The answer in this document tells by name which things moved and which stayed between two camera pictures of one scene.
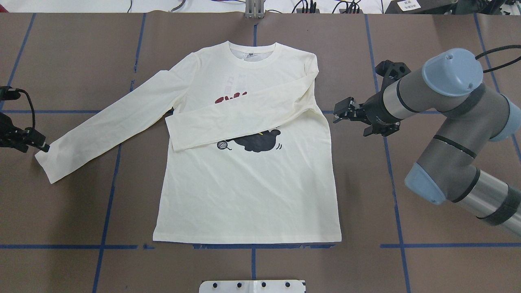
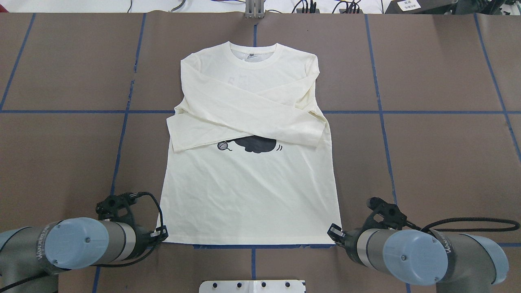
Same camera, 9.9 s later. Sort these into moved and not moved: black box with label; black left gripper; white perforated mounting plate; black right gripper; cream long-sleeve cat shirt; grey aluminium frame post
Moved: cream long-sleeve cat shirt; black left gripper; black right gripper
Not moved: grey aluminium frame post; white perforated mounting plate; black box with label
